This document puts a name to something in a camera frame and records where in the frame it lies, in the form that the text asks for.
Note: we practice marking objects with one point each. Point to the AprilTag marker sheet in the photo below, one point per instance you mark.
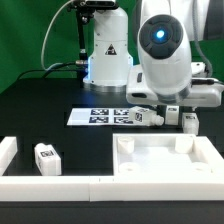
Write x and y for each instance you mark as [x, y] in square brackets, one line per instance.
[99, 116]

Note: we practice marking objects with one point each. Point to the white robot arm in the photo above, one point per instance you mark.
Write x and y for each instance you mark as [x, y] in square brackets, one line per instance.
[163, 31]

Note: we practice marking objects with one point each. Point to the white U-shaped fence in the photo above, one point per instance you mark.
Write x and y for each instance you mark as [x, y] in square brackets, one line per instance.
[152, 187]

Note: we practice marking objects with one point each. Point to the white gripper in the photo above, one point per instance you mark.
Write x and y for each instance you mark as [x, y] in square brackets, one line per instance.
[171, 84]

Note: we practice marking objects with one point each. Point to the white square tabletop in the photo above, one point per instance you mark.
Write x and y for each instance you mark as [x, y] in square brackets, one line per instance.
[146, 154]

